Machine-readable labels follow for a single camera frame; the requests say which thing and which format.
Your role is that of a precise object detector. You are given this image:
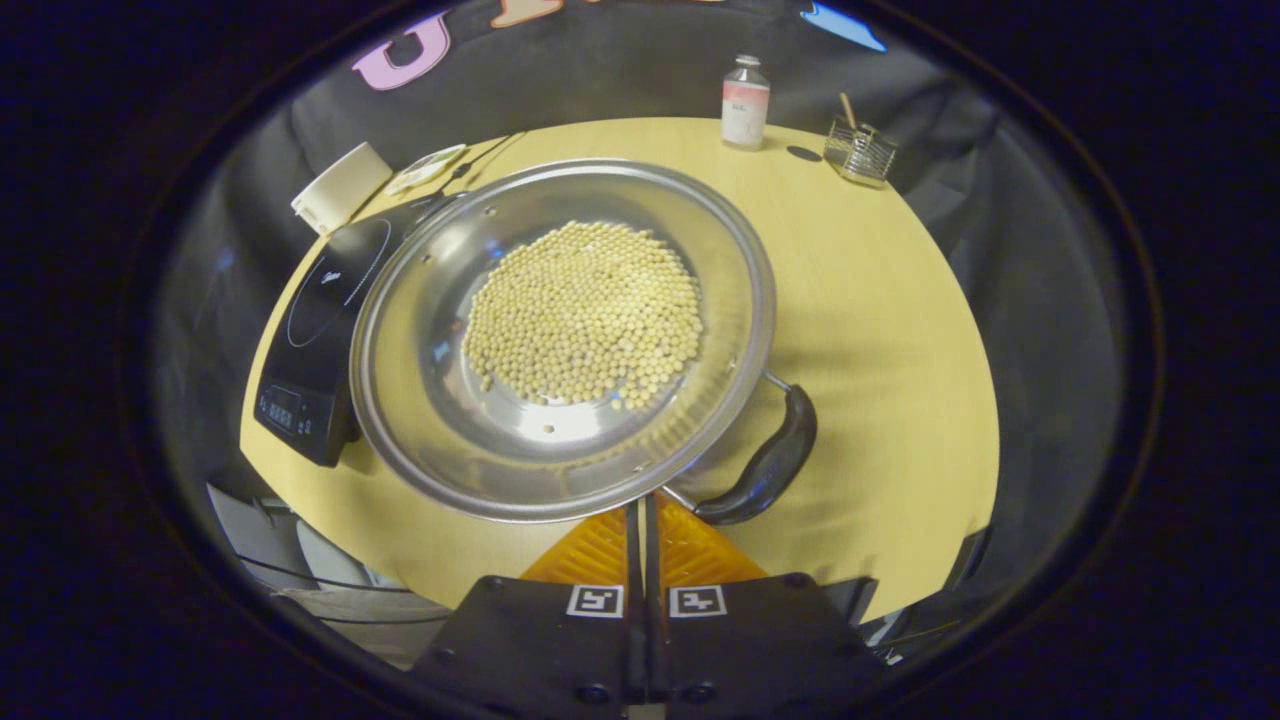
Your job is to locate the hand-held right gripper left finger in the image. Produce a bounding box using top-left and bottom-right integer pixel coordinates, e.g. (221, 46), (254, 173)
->
(410, 500), (647, 720)

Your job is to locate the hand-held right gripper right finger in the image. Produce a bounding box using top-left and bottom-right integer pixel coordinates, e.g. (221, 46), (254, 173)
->
(645, 492), (889, 720)

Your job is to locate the steel pot with black handle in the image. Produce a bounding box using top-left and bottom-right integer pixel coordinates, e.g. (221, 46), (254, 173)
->
(349, 158), (819, 527)

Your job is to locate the black induction cooktop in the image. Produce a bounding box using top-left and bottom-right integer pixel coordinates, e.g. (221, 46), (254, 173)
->
(253, 193), (471, 468)

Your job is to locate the pile of yellow soybeans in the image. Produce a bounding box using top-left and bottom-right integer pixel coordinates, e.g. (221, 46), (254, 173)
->
(462, 220), (704, 411)

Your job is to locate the white divided dish of beans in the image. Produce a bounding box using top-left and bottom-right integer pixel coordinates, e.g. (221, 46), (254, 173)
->
(385, 144), (468, 196)

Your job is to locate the white toaster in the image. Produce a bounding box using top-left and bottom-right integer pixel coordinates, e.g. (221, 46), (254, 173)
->
(291, 141), (394, 237)

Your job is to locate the small bottle with pink label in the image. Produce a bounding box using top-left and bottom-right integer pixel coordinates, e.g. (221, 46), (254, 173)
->
(721, 55), (771, 151)

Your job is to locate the black power cable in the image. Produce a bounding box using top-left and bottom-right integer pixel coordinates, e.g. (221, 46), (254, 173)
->
(440, 130), (526, 196)

